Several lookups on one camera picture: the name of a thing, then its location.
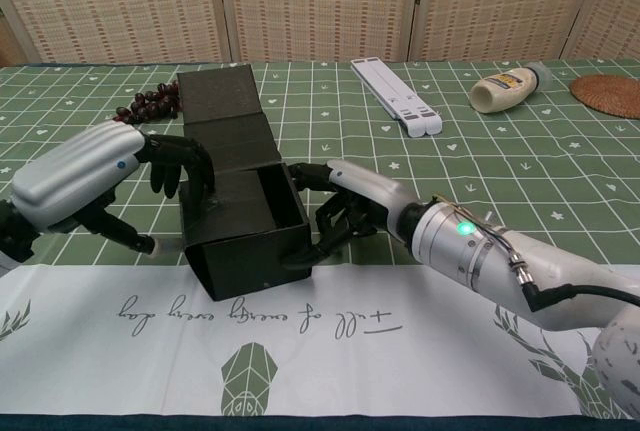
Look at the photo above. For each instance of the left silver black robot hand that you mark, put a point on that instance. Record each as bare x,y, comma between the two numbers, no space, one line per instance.
75,171

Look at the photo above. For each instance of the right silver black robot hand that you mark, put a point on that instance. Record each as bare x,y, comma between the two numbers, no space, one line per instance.
370,191

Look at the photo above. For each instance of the black cardboard box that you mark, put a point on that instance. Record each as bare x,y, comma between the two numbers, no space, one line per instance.
240,261

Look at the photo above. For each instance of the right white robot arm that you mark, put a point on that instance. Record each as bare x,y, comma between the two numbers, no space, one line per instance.
550,266

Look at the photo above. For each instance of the green checked tablecloth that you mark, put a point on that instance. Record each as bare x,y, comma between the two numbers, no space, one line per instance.
450,151

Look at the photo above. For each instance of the white folding laptop stand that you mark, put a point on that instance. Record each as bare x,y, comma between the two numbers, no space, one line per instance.
395,96

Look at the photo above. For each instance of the dark red grape bunch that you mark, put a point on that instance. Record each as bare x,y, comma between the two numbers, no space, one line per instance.
150,106

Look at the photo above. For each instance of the mayonnaise squeeze bottle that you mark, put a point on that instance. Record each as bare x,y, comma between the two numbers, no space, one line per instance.
500,91

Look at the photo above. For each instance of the woven bamboo folding screen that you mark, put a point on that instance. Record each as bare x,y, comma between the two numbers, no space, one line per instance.
320,1

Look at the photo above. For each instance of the round woven rattan coaster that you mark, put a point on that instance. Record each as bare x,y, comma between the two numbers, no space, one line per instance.
610,96

